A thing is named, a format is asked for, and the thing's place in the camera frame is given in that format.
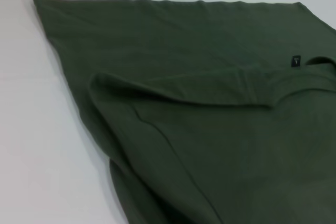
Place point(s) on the dark green t-shirt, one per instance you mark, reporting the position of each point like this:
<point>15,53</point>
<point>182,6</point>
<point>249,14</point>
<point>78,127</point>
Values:
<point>183,129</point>

